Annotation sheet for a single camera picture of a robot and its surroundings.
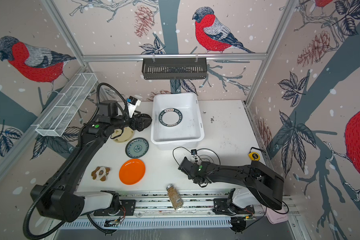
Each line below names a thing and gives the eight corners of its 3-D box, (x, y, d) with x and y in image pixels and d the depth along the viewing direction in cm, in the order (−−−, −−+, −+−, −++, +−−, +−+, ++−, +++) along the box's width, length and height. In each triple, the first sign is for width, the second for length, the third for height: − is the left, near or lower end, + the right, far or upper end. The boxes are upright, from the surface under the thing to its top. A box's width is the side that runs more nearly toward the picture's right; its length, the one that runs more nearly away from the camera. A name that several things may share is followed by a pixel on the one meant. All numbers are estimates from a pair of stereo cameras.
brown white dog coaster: (91, 181, 84) (88, 179, 81) (96, 168, 88) (94, 166, 86) (106, 181, 84) (103, 179, 81) (110, 168, 88) (108, 166, 86)
